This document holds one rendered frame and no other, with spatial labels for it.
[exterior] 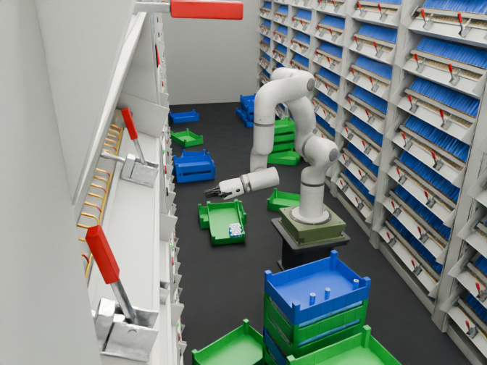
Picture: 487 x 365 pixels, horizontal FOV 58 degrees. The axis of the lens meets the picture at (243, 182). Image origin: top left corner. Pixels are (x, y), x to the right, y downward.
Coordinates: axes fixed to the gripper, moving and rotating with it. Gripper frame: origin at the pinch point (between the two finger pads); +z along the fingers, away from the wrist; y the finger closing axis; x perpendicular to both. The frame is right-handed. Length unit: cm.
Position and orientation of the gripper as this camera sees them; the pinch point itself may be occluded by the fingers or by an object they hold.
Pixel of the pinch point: (209, 193)
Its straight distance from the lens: 198.6
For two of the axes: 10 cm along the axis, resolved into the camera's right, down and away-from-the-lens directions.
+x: -2.1, -8.7, -4.4
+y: -1.7, -4.1, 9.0
